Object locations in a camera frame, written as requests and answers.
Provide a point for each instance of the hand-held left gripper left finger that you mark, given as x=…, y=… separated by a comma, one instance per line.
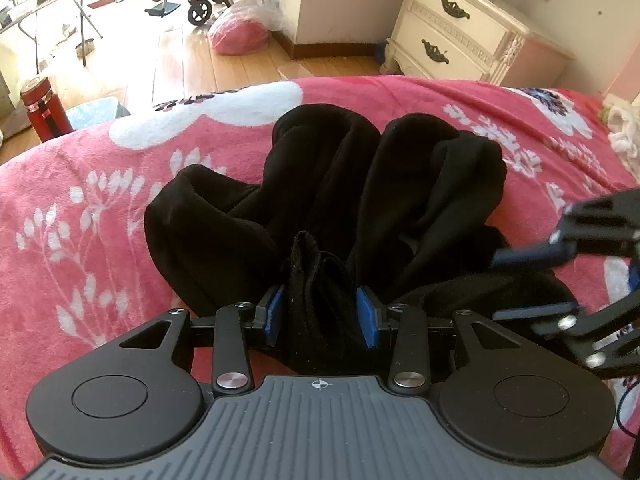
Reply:
x=275, y=312

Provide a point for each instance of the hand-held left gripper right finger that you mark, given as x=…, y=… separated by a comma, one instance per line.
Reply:
x=367, y=322

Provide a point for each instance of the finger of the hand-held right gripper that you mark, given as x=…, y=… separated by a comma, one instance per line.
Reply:
x=540, y=311
x=530, y=256

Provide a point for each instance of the black t-shirt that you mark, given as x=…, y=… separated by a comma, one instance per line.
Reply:
x=325, y=185

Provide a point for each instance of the white knitted cloth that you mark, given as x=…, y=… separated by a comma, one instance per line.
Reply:
x=622, y=127

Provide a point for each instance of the pink floral blanket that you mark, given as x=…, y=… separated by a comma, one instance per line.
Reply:
x=75, y=235

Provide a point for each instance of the cream nightstand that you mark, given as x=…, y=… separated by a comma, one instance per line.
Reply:
x=450, y=25

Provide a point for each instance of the light blue plastic stool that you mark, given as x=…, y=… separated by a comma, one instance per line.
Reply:
x=95, y=112

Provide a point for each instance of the plastic bag with pink cloth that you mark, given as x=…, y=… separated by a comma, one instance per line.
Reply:
x=237, y=35

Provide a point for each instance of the red water bottle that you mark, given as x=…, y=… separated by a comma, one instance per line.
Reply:
x=45, y=112

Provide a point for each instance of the metal bowl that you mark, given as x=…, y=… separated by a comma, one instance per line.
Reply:
x=85, y=48

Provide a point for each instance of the folding table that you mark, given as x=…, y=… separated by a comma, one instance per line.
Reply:
x=50, y=2

